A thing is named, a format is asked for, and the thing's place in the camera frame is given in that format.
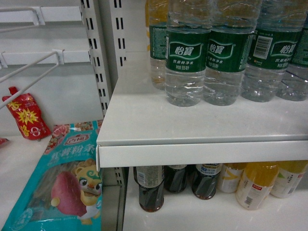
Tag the barcode Cestbon water bottle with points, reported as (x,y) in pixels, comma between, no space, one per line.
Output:
(277,33)

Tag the rear left water bottle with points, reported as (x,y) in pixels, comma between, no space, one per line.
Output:
(157,21)

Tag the teal sweet potato noodle bag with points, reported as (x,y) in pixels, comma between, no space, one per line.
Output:
(64,193)

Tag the white slotted shelf upright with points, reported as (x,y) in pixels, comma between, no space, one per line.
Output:
(92,20)

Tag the right white yellow bottle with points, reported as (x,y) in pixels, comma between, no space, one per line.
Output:
(289,176)

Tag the middle dark tea bottle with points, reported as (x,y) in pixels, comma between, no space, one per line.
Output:
(175,178)

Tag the white yellow bottle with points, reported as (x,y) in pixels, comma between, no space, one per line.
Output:
(289,176)
(229,176)

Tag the Suntory dark tea bottle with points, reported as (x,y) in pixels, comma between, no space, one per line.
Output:
(205,180)

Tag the red sauce pouch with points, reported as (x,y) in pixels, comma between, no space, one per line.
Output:
(28,117)

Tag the front left Cestbon water bottle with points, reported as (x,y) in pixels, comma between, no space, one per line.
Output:
(188,31)

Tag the front yellow juice bottle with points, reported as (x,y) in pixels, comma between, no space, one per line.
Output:
(256,183)

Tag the front dark tea bottle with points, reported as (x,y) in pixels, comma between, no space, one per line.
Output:
(150,180)

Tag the rear white yellow bottle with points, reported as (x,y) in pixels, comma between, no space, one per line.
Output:
(229,176)

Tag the athlete label water bottle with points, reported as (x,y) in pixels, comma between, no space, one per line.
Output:
(294,84)

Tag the white wire display hook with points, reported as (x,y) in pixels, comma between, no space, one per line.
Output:
(58,55)

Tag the white water shelf board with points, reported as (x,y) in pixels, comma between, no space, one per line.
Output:
(141,128)

